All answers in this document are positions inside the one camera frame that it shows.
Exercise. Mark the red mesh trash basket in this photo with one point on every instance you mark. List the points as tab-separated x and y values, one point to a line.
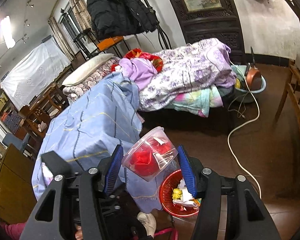
187	206

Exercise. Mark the wooden desk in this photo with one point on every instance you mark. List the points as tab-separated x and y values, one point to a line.
52	100

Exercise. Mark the cream pillow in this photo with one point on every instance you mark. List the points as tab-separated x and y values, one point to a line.
86	69

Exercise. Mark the lilac garment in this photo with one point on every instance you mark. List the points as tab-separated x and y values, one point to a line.
140	71

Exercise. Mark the beige patterned curtain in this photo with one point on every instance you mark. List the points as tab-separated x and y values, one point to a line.
79	8

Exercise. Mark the light blue checked bedsheet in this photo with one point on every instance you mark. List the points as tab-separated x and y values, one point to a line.
91	127

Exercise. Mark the orange box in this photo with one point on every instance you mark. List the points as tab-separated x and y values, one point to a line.
107	43

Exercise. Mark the light blue wash basin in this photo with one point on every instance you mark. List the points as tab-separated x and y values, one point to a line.
242	92

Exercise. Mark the yellow plastic bag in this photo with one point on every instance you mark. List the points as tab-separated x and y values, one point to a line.
177	194

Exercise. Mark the white sneaker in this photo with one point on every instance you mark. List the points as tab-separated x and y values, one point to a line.
149	222

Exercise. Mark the copper brown pot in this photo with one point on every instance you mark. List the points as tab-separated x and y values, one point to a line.
253	78

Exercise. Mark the white lace cover cloth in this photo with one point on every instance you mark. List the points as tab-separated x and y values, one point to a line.
34	73

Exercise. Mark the dark carved framed painting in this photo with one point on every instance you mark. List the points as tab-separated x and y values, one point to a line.
202	19

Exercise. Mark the black puffer jacket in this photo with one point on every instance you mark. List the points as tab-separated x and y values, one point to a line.
111	18

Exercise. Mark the wooden armchair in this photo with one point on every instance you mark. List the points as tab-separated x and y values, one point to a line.
35	122

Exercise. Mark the bookshelf with boxes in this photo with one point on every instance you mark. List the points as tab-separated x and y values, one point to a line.
9	117

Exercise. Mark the brown wooden cabinet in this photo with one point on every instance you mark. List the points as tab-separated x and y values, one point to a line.
17	198

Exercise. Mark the pastel tie-dye bedding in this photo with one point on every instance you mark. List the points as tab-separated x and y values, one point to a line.
197	102

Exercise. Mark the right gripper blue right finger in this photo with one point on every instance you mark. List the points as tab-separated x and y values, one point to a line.
187	171

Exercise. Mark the red patterned blanket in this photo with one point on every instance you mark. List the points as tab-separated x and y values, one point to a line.
138	53

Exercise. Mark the blue chair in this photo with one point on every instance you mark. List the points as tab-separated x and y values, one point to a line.
19	144

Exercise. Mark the black round stool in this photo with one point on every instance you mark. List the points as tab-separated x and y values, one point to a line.
87	43

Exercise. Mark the folded floral grey quilt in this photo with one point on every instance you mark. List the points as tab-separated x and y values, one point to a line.
74	92

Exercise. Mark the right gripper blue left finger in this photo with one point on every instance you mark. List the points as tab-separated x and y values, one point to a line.
112	170

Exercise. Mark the clear plastic container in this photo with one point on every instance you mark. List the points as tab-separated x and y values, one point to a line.
156	132

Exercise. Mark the purple floral duvet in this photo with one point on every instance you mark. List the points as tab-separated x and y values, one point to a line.
187	69

